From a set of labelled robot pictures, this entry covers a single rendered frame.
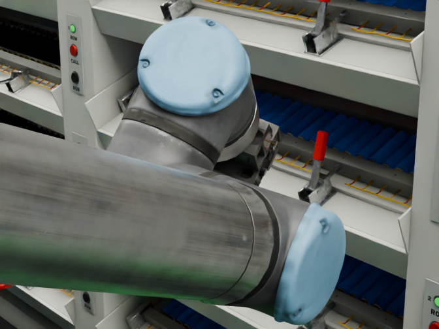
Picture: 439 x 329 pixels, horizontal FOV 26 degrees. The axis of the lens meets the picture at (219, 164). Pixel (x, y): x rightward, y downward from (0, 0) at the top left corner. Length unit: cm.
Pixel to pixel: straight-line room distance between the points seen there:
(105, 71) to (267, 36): 37
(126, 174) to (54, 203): 7
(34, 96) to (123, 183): 113
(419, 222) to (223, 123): 32
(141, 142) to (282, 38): 42
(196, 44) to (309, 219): 19
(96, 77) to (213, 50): 69
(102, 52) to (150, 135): 69
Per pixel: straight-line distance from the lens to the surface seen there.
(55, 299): 178
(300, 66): 112
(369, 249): 111
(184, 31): 80
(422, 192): 103
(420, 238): 105
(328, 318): 127
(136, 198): 54
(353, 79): 107
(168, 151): 78
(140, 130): 79
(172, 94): 78
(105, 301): 160
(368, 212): 113
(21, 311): 198
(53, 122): 161
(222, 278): 63
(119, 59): 148
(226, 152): 90
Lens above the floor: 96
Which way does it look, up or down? 19 degrees down
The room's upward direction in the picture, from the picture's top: straight up
